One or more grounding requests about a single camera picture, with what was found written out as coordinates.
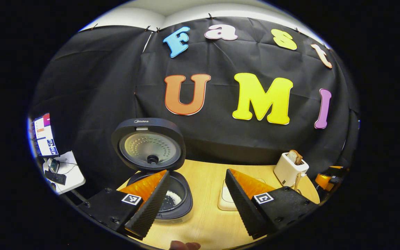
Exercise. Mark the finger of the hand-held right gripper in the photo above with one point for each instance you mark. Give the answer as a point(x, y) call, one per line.
point(337, 169)
point(325, 181)

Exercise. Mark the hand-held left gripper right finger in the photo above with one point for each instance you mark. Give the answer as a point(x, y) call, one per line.
point(243, 205)

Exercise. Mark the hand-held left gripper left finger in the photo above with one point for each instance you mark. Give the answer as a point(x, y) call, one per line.
point(149, 208)

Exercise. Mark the cream rice container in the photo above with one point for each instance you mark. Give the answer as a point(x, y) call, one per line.
point(225, 198)

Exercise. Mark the white rice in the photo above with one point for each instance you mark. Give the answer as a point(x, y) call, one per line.
point(174, 199)

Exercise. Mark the black rice cooker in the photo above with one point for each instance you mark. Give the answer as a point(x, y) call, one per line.
point(149, 130)

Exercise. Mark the bread slice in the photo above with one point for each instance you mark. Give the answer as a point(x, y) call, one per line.
point(294, 157)

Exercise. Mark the white toaster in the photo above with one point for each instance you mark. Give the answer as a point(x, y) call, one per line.
point(285, 170)

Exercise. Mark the black backdrop cloth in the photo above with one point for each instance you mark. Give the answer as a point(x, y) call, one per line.
point(221, 139)

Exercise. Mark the white side table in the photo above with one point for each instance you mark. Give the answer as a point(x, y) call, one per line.
point(73, 177)

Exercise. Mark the black keyboard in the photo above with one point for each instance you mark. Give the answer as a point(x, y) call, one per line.
point(56, 177)

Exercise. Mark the small white teal box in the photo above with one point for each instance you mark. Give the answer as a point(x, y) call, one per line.
point(54, 166)

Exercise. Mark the computer monitor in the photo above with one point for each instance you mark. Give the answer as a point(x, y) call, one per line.
point(44, 137)

